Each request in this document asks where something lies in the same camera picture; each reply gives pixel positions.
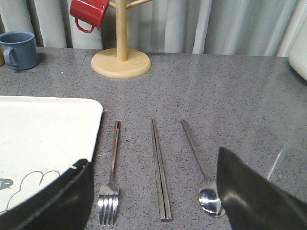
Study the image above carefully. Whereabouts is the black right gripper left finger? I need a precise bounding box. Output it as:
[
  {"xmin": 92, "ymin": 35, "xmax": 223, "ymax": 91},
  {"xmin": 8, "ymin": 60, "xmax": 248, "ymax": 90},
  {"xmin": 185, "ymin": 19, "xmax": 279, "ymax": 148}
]
[{"xmin": 0, "ymin": 159, "xmax": 94, "ymax": 230}]

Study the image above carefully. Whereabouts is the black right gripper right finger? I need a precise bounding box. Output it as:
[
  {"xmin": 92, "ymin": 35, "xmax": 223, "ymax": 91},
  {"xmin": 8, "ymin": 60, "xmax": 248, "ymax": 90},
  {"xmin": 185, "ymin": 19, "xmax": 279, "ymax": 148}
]
[{"xmin": 217, "ymin": 147, "xmax": 307, "ymax": 230}]

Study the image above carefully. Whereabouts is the silver metal spoon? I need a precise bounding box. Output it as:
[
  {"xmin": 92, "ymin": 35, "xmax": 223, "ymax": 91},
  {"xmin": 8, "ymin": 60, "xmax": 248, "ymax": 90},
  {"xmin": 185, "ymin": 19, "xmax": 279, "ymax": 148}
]
[{"xmin": 180, "ymin": 119, "xmax": 225, "ymax": 218}]

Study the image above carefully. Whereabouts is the silver metal fork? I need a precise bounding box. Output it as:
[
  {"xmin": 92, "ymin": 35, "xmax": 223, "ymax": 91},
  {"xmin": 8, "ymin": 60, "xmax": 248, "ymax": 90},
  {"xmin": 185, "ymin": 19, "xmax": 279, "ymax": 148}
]
[{"xmin": 98, "ymin": 121, "xmax": 121, "ymax": 226}]

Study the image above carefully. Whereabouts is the silver metal chopstick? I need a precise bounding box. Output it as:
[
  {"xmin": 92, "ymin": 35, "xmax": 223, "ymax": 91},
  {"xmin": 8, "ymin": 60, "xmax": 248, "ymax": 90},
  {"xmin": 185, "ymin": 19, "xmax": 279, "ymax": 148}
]
[
  {"xmin": 151, "ymin": 119, "xmax": 172, "ymax": 222},
  {"xmin": 151, "ymin": 120, "xmax": 166, "ymax": 222}
]

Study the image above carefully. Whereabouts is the beige rabbit serving tray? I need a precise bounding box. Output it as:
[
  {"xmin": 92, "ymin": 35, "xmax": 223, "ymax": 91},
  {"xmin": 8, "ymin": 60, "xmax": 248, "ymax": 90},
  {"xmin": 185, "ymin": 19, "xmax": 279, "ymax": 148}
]
[{"xmin": 0, "ymin": 96, "xmax": 103, "ymax": 213}]

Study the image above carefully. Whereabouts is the wooden mug tree stand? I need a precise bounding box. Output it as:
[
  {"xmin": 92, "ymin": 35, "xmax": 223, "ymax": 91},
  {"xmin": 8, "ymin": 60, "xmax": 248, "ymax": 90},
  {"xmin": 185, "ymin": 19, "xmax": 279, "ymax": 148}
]
[{"xmin": 91, "ymin": 0, "xmax": 152, "ymax": 79}]

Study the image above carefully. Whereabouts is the white appliance at right edge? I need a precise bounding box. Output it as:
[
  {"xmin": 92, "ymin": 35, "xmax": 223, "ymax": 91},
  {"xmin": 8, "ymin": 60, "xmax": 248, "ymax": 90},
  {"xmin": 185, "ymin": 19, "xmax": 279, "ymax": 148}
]
[{"xmin": 275, "ymin": 0, "xmax": 307, "ymax": 81}]

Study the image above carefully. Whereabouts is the blue enamel mug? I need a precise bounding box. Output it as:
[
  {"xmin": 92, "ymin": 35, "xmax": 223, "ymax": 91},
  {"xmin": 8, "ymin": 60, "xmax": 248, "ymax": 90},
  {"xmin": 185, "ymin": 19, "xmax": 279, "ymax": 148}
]
[{"xmin": 0, "ymin": 31, "xmax": 39, "ymax": 70}]

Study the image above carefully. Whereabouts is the red enamel mug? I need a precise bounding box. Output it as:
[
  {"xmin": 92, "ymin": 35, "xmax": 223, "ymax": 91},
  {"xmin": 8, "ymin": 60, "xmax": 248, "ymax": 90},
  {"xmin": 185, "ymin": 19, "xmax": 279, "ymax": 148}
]
[{"xmin": 70, "ymin": 0, "xmax": 110, "ymax": 33}]

